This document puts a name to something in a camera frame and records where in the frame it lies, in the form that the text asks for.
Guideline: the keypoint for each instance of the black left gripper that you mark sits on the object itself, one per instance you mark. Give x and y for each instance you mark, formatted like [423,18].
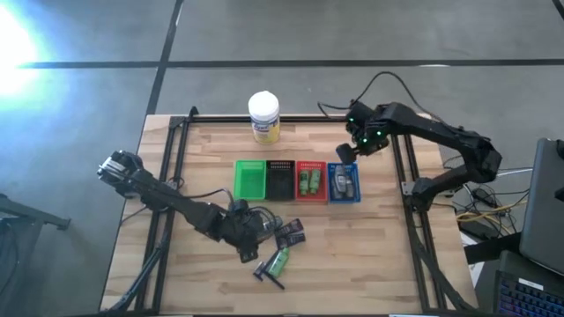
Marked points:
[241,226]

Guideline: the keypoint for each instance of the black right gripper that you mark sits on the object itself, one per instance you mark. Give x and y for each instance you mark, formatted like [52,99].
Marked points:
[368,130]

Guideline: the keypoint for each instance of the grey travel tube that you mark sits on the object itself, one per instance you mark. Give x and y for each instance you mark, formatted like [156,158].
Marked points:
[349,188]
[276,223]
[338,180]

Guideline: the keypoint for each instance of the black toiletry sachet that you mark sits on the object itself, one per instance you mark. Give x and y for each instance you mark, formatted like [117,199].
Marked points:
[291,241]
[289,227]

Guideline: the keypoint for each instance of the green travel tube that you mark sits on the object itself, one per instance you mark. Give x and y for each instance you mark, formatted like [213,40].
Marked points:
[279,263]
[304,184]
[314,181]

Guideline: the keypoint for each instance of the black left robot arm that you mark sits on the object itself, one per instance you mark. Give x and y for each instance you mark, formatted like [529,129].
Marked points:
[167,198]

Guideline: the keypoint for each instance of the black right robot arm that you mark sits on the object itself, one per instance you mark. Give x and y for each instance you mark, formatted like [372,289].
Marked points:
[440,132]

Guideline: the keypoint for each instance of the blue plastic basket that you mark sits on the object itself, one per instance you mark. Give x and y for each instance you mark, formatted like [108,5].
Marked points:
[358,185]

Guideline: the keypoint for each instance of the red plastic basket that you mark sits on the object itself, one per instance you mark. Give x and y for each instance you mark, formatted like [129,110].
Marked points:
[325,182]

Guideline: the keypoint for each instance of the black plastic basket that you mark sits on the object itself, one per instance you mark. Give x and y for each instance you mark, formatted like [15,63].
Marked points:
[280,185]

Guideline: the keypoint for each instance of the green plastic basket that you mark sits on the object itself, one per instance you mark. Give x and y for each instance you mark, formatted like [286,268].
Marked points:
[250,180]

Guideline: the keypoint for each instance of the yellow disinfectant wipes canister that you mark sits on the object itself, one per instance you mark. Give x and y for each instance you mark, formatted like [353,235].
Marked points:
[264,116]

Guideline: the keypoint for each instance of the black power brick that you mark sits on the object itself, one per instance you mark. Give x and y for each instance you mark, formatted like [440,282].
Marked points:
[476,229]

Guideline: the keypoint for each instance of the grey laptop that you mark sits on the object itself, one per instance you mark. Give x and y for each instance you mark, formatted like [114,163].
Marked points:
[544,207]

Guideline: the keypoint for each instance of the black backlit keyboard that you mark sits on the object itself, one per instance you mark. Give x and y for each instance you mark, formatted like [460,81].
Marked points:
[526,295]

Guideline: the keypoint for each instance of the black metal stand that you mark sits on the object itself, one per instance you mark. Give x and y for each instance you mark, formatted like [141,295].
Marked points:
[26,211]

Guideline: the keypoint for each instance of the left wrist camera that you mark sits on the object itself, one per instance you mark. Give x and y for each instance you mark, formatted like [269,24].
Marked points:
[248,255]

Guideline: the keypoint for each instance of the black aluminium table frame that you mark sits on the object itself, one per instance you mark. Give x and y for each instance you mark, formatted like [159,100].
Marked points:
[308,119]

